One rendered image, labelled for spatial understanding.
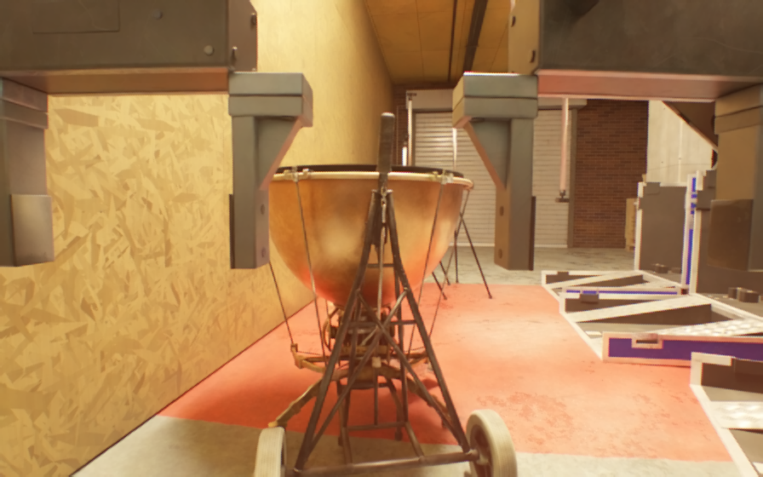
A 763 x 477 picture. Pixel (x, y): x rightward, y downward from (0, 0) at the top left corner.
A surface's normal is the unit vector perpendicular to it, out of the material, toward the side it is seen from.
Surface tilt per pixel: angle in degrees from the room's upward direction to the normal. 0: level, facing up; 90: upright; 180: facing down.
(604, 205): 90
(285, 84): 90
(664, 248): 90
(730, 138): 90
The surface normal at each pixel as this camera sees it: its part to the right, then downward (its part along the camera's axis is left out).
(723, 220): -1.00, 0.00
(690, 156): -0.15, 0.07
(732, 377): -0.48, 0.06
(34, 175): 1.00, 0.00
